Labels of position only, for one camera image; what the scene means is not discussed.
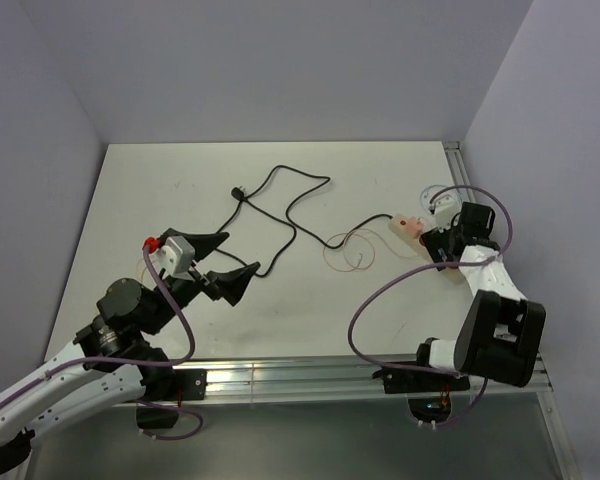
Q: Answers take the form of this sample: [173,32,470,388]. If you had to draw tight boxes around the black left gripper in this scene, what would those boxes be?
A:
[142,232,260,334]

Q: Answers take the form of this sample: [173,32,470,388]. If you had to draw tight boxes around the pink charger plug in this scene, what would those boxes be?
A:
[401,217,424,239]

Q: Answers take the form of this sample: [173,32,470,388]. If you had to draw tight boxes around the thin pink charger cable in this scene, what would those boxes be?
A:
[322,229,426,273]

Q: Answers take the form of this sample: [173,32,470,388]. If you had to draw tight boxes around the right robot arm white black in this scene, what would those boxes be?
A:
[412,202,546,390]

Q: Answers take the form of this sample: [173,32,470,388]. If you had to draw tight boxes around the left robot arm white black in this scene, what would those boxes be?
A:
[0,229,260,476]

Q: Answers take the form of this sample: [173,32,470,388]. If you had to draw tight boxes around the beige power strip red sockets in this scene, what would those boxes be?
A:
[388,214,461,283]

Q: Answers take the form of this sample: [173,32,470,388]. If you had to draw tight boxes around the left wrist camera grey red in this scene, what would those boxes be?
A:
[144,235,195,280]

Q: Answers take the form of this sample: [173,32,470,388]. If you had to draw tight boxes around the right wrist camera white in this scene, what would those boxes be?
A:
[431,195,462,230]

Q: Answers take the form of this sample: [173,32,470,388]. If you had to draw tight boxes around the black power strip cord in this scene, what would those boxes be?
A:
[213,164,394,279]

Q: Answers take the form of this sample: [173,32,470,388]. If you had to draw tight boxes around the aluminium side rail right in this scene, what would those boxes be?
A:
[442,141,470,185]

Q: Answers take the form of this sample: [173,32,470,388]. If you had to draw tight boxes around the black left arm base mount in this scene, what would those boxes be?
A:
[135,369,207,435]

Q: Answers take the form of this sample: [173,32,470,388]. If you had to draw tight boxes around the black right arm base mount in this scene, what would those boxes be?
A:
[372,362,471,429]

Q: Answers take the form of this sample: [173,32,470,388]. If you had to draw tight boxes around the aluminium frame rail front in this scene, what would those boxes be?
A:
[104,351,551,407]

